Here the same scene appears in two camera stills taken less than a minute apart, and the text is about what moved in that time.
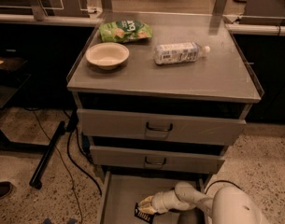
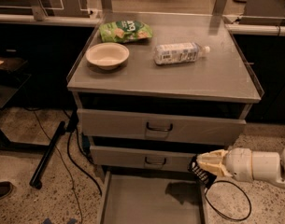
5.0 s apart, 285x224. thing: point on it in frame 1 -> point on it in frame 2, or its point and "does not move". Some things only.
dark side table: [7, 77] does not move
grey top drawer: [159, 127] does not move
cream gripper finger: [147, 208] -> [217, 168]
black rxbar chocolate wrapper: [146, 217] -> [205, 175]
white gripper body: [158, 202] -> [239, 164]
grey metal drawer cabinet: [160, 97] does not move
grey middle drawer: [157, 160] does not move
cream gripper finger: [147, 202] -> [213, 156]
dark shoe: [1, 189] does not move
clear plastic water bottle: [178, 52] does not move
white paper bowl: [106, 55] does not move
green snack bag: [123, 31] does not move
